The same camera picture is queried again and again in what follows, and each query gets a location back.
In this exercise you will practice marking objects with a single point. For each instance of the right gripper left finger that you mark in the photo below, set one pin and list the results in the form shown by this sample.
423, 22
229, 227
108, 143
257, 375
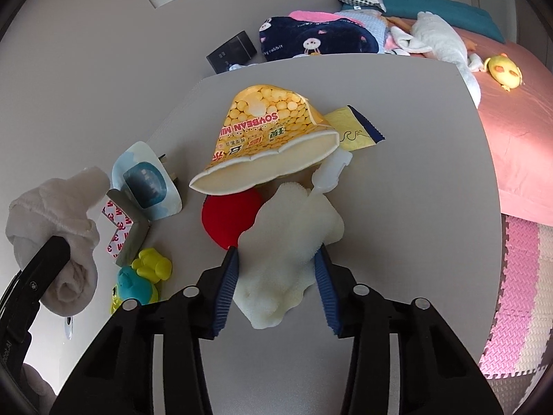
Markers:
217, 286

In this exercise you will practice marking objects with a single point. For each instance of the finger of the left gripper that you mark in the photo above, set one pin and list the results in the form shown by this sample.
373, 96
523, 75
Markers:
37, 276

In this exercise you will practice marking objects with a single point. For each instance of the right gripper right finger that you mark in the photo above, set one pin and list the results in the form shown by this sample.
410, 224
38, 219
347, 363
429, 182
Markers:
335, 284

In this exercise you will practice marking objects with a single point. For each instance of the red heart plush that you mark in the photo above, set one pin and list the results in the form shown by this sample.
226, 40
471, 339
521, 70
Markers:
225, 218

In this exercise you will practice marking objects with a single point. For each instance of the white gloved left hand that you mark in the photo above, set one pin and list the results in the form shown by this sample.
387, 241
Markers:
37, 390

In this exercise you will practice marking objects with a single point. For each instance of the green blue frog toy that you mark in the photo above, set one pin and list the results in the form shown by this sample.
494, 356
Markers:
140, 279

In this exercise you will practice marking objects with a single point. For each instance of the white plastic clip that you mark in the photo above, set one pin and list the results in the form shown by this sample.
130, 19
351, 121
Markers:
326, 178

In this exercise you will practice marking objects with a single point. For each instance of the grey corner guard with tape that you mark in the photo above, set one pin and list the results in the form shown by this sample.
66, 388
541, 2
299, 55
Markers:
131, 227

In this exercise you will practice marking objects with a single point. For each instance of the small yellow snack packet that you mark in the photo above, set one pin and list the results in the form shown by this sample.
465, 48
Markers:
354, 129

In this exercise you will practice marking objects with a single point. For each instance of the yellow soybean milk bag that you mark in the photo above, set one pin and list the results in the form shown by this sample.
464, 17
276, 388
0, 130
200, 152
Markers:
267, 133

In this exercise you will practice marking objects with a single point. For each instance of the blue whale blister package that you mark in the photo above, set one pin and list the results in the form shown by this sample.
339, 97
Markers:
143, 178

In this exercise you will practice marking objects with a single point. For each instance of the colourful foam floor mat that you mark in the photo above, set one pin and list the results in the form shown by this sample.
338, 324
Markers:
519, 347

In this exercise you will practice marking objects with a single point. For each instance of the pink bed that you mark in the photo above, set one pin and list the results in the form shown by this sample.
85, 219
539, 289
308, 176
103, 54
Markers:
518, 126

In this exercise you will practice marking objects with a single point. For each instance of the navy rabbit blanket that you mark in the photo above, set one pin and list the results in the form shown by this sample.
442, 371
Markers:
284, 37

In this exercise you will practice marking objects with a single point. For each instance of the light blue folded blanket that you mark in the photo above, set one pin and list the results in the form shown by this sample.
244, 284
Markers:
374, 24

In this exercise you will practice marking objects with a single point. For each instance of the white goose plush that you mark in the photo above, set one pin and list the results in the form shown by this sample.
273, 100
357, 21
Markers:
432, 36

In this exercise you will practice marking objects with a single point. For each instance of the pink clothing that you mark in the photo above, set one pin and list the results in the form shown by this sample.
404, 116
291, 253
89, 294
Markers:
317, 16

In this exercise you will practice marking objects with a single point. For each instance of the yellow chick plush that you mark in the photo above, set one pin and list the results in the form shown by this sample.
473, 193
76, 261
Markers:
504, 71

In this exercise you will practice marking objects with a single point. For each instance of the teal pillow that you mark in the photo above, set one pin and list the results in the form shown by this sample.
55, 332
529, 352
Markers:
457, 14

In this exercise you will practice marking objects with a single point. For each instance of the black wall socket panel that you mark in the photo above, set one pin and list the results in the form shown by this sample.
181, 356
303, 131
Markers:
238, 50

